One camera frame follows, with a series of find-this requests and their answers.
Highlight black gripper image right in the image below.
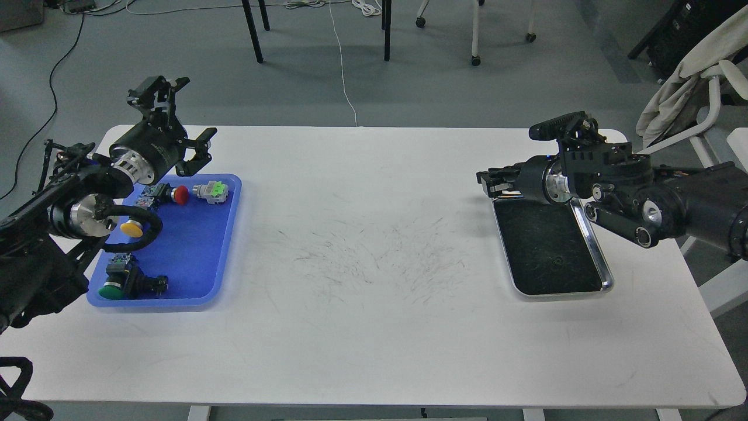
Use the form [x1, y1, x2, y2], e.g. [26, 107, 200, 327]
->
[476, 158, 571, 205]

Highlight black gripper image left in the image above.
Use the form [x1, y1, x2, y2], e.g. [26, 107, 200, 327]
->
[109, 75, 217, 185]

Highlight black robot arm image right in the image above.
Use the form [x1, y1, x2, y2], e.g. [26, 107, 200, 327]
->
[476, 111, 747, 259]

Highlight grey green connector part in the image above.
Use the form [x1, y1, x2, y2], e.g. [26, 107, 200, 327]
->
[191, 180, 230, 205]

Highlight metal tray with black mat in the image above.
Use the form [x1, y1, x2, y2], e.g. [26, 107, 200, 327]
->
[492, 198, 614, 299]

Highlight blue plastic tray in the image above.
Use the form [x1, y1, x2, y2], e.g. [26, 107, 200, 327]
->
[86, 173, 241, 312]

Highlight white rolling chair base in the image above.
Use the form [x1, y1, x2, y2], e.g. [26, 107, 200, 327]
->
[415, 1, 539, 67]

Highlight white chair with beige cloth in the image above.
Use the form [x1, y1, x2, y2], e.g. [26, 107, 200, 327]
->
[636, 7, 747, 165]

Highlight black table legs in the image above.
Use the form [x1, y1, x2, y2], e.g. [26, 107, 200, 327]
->
[240, 1, 393, 64]

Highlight red push button switch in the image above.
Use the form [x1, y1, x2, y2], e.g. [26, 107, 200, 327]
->
[134, 183, 190, 209]

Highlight yellow push button switch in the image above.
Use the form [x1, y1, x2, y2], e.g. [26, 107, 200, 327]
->
[120, 218, 146, 238]

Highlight black floor cable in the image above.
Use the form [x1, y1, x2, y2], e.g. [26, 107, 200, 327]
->
[0, 0, 138, 202]

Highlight green push button switch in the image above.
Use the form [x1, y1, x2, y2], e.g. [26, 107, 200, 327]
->
[97, 253, 169, 301]

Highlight white floor cable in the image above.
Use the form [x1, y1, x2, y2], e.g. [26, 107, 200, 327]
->
[284, 0, 383, 127]

